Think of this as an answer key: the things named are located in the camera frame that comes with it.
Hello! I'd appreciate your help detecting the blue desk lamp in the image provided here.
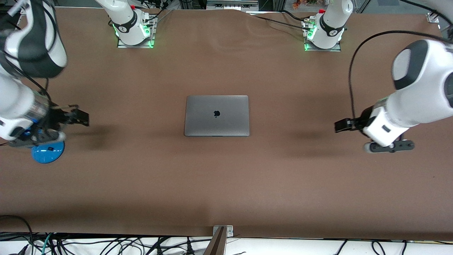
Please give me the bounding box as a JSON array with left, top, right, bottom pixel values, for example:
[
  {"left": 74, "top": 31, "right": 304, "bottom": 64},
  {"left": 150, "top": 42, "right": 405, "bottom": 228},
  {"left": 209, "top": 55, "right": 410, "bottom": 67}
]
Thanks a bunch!
[{"left": 21, "top": 130, "right": 65, "bottom": 164}]

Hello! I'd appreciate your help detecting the black looped floor cable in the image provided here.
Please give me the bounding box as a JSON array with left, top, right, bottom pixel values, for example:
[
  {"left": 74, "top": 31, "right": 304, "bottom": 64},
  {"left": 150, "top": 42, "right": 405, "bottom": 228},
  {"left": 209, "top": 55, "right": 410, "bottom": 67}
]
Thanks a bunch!
[{"left": 0, "top": 215, "right": 34, "bottom": 255}]

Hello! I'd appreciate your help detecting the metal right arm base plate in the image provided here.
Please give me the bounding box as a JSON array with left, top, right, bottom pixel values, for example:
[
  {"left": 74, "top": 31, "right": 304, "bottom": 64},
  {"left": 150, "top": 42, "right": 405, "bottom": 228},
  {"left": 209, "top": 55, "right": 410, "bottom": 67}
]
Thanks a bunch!
[{"left": 116, "top": 16, "right": 157, "bottom": 49}]

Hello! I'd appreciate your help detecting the teal cable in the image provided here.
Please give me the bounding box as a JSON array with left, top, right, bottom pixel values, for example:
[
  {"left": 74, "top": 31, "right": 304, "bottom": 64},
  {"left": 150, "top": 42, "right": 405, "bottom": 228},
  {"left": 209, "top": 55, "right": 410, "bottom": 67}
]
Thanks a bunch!
[{"left": 41, "top": 233, "right": 54, "bottom": 255}]

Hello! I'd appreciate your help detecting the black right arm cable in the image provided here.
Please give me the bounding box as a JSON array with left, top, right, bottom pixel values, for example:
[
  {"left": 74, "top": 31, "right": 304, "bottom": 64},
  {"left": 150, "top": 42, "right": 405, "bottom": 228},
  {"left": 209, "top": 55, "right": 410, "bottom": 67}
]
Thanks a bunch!
[{"left": 0, "top": 0, "right": 59, "bottom": 107}]

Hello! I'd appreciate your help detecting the metal corner bracket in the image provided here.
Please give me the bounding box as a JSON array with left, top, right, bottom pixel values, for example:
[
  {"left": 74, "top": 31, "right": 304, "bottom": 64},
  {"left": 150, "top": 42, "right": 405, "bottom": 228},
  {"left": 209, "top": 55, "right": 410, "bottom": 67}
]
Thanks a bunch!
[{"left": 212, "top": 225, "right": 234, "bottom": 237}]

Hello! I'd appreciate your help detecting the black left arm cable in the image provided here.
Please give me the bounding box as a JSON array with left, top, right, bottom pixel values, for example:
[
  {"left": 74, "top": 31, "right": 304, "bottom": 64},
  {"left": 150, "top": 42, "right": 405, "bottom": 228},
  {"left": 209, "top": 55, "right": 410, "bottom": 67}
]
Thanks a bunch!
[{"left": 348, "top": 30, "right": 453, "bottom": 121}]

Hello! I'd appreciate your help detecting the grey laptop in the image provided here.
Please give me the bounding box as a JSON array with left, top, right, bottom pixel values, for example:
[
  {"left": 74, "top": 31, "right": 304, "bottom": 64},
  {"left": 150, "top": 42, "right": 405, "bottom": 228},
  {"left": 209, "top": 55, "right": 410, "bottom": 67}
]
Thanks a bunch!
[{"left": 184, "top": 95, "right": 250, "bottom": 137}]

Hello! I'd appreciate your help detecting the aluminium frame post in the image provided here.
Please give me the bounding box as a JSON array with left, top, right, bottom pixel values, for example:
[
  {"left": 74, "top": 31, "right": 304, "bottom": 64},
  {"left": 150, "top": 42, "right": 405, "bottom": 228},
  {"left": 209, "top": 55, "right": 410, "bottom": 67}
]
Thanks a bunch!
[{"left": 203, "top": 227, "right": 227, "bottom": 255}]

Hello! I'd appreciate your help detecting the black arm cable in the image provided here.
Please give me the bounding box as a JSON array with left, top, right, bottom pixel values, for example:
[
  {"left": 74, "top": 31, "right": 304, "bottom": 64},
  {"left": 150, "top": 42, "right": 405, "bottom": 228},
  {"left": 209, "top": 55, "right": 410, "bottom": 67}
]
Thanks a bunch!
[
  {"left": 348, "top": 30, "right": 453, "bottom": 121},
  {"left": 0, "top": 0, "right": 59, "bottom": 107}
]

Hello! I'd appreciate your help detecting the black base cable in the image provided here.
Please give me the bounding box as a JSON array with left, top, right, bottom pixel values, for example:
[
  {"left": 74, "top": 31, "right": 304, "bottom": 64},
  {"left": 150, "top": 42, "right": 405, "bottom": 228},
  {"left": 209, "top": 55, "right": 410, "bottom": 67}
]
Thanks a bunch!
[{"left": 248, "top": 10, "right": 312, "bottom": 29}]

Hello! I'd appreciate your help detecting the grey power strip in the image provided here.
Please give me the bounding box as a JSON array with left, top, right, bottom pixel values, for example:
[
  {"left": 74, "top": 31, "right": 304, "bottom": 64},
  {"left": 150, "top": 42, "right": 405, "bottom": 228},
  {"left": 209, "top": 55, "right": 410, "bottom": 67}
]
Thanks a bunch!
[{"left": 206, "top": 0, "right": 259, "bottom": 12}]

